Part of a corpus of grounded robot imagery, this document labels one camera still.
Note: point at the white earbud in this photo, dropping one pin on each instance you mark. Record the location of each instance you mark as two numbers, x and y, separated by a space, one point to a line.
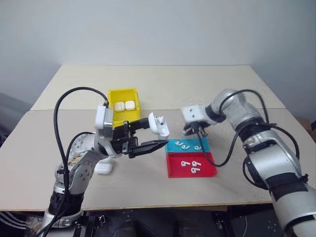
196 163
184 163
197 147
177 142
195 170
184 146

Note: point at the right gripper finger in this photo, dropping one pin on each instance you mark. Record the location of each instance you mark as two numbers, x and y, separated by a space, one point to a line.
188 130
203 131

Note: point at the yellow plastic bin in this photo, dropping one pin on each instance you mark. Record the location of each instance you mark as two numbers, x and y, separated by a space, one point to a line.
123 96

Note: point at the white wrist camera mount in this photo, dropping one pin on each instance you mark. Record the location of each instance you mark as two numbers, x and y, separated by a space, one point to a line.
195 112
100 118

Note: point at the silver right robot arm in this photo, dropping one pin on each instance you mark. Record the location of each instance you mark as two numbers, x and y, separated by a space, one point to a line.
271 148

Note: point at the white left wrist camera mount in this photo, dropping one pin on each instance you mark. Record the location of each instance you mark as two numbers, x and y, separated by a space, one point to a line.
100 118

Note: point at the red brick-pattern tray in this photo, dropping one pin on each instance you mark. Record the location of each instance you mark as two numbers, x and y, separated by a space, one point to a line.
177 171

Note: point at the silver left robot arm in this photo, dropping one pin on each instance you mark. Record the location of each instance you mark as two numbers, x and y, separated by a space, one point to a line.
81 170

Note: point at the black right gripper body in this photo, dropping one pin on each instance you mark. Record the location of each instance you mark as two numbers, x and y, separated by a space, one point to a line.
197 124

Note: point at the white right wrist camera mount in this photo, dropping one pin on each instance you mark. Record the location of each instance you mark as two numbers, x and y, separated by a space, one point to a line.
195 112

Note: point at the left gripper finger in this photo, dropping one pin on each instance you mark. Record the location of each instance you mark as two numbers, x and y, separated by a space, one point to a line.
140 124
146 147

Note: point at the teal brick-pattern tray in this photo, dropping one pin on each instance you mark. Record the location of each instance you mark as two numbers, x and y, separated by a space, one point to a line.
170 148

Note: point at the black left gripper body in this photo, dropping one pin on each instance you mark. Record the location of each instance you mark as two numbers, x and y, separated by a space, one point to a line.
119 138

